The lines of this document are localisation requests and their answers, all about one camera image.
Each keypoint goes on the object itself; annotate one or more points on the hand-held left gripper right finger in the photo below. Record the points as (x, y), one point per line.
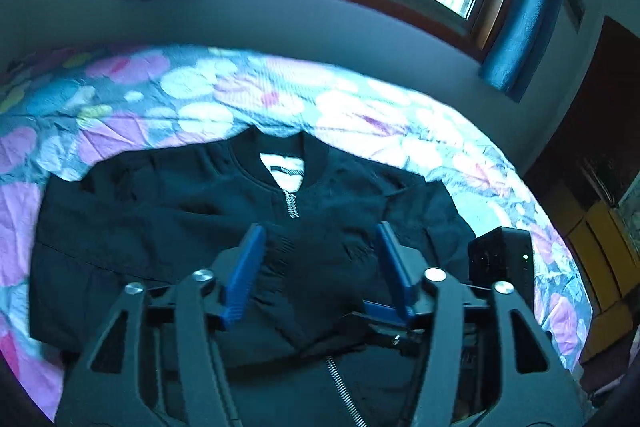
(397, 274)

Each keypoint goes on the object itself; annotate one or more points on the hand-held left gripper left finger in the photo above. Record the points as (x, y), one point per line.
(244, 274)

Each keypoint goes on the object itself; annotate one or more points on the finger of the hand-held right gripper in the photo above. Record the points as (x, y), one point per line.
(379, 310)

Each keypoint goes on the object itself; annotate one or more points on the black zip jacket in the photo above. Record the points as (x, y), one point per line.
(150, 217)

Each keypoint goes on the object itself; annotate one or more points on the yellow cabinet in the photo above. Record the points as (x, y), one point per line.
(607, 267)

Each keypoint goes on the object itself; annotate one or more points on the dark wooden wardrobe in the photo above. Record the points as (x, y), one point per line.
(600, 107)

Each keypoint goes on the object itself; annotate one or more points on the floral patterned blanket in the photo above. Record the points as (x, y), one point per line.
(200, 87)

